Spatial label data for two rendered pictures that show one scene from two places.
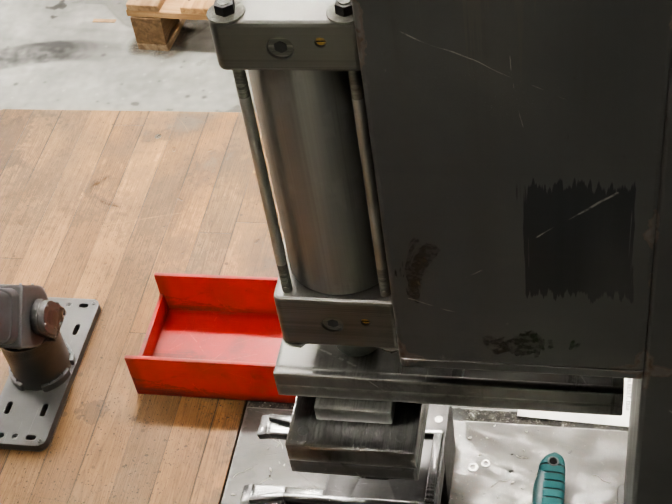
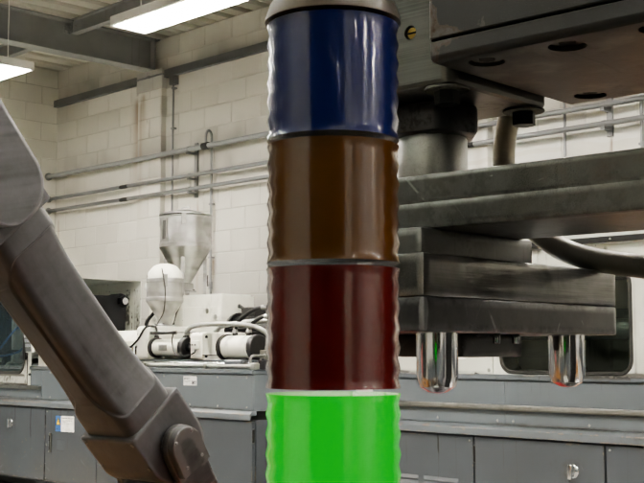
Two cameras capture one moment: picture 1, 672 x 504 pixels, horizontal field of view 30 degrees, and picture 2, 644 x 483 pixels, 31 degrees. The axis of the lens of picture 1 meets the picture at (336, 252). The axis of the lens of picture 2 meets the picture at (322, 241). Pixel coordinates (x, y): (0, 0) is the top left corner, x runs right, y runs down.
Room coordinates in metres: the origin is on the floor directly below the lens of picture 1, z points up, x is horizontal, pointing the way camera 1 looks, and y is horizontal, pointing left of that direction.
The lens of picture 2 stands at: (0.05, -0.22, 1.10)
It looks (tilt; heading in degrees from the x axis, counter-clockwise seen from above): 5 degrees up; 25
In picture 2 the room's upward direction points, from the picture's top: straight up
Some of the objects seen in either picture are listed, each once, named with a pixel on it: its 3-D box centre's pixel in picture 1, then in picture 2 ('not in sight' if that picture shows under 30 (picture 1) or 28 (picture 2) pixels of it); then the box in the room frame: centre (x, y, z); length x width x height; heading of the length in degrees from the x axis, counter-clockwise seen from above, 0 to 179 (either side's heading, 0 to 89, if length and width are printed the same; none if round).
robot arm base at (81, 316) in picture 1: (35, 349); not in sight; (0.90, 0.33, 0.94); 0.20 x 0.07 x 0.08; 163
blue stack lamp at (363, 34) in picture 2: not in sight; (333, 84); (0.35, -0.08, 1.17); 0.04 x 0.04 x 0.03
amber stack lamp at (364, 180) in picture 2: not in sight; (333, 205); (0.35, -0.08, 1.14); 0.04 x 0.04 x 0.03
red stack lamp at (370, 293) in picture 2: not in sight; (333, 328); (0.35, -0.08, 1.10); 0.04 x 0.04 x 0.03
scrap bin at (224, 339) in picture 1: (259, 338); not in sight; (0.87, 0.09, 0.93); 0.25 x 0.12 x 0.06; 73
